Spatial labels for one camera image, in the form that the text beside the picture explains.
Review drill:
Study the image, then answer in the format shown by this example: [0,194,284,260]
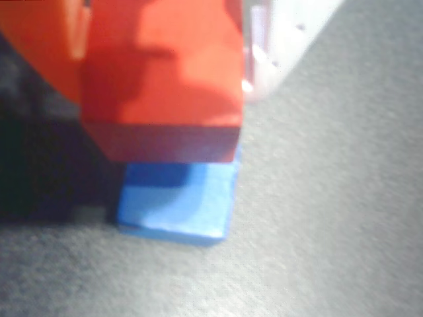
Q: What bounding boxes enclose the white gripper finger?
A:
[242,0,344,104]

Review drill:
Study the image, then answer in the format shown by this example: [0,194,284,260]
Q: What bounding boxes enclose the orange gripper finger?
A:
[0,0,93,107]

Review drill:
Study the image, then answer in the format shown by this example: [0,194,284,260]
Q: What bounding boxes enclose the red cube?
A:
[80,0,246,165]

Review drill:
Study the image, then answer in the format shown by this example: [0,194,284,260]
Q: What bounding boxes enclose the blue cube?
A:
[116,144,243,248]

